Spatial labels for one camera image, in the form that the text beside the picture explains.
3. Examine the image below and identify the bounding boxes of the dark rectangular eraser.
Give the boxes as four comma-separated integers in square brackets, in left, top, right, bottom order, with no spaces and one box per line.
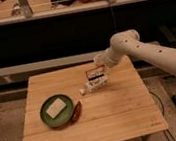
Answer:
[86,67,105,80]

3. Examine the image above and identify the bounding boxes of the wooden table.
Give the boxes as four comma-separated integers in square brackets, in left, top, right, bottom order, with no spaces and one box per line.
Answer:
[23,56,168,141]

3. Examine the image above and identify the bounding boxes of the white rectangular sponge block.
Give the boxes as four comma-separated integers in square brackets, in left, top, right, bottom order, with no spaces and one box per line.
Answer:
[46,98,66,119]

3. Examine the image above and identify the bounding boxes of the green round plate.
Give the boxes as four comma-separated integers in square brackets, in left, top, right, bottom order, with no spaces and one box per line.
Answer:
[40,94,74,128]

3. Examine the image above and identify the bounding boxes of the long wooden bench shelf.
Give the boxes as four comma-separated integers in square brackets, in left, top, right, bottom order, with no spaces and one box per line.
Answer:
[0,51,100,77]

